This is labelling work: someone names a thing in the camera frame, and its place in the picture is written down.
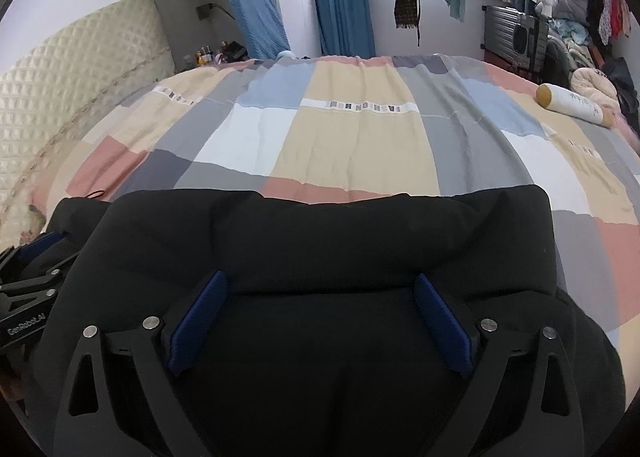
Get black puffer jacket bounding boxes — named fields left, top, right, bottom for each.
left=23, top=186, right=626, bottom=456

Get cream quilted headboard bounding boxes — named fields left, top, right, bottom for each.
left=1, top=0, right=175, bottom=247

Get bottles on bedside table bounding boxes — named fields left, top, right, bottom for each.
left=183, top=41, right=248, bottom=69

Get white cylindrical bottle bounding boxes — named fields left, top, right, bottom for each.
left=535, top=83, right=614, bottom=128

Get patchwork colour-block bed cover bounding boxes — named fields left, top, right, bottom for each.
left=29, top=55, right=639, bottom=387

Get beige plush pile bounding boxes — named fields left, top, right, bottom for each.
left=570, top=68, right=620, bottom=113

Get grey ribbed suitcase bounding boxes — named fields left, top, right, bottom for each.
left=482, top=5, right=549, bottom=73

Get blue curtain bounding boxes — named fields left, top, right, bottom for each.
left=314, top=0, right=376, bottom=58

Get black wall cable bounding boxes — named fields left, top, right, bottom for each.
left=195, top=2, right=237, bottom=22

